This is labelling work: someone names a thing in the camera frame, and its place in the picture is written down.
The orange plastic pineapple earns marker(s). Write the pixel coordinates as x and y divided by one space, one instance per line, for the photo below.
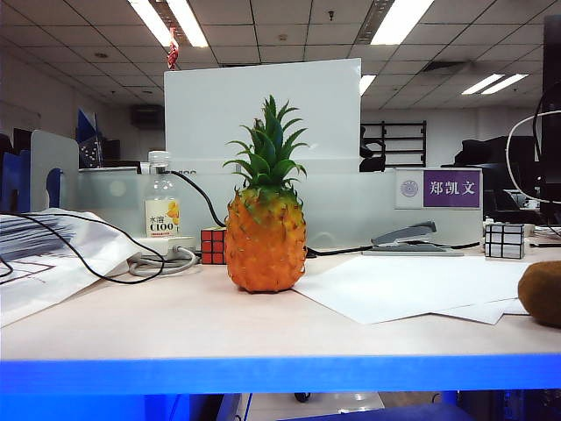
265 245

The brown kiwi fruit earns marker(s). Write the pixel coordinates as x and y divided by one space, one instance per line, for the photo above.
543 294

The frosted glass desk partition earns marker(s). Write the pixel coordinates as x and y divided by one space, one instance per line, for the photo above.
350 210

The colourful Rubik's cube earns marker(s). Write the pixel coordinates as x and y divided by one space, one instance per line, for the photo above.
213 246

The black office chair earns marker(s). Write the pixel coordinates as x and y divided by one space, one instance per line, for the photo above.
370 158

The clear C100 drink bottle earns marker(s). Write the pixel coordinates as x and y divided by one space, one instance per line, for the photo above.
163 215

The white whiteboard panel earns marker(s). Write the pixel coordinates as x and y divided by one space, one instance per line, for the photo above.
210 114

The white power strip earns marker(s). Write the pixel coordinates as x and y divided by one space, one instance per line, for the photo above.
162 243

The grey stapler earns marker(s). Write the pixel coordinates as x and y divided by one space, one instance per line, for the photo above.
407 234

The black shelf rack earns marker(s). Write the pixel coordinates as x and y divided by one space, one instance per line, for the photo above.
405 144

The large white paper sheet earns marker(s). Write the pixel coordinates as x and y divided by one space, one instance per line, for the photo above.
403 285

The purple and white name plate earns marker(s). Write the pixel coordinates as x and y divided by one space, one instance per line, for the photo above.
451 188

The red hanging ornament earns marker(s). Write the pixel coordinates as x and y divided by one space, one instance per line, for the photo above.
173 54

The dark blue patterned poster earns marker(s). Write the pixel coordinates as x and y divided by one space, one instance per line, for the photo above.
87 140

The long ceiling light tube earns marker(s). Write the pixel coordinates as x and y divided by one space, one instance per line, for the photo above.
188 22
151 19

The black high-back chair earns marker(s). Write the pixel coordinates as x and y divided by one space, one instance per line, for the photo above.
486 153

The wide ceiling light panel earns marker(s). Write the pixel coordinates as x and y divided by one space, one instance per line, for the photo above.
401 22

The silver mirror cube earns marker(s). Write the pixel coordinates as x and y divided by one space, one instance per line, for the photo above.
504 240

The small white paper sheet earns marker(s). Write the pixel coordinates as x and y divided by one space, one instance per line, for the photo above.
486 313

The white file divider panel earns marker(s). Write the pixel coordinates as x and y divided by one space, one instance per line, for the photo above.
52 149

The printed paper stack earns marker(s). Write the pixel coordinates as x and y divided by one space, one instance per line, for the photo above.
48 263

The distant ceiling light pair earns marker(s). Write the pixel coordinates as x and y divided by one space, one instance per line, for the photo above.
495 83

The blue file holder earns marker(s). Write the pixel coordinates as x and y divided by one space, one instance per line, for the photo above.
11 184

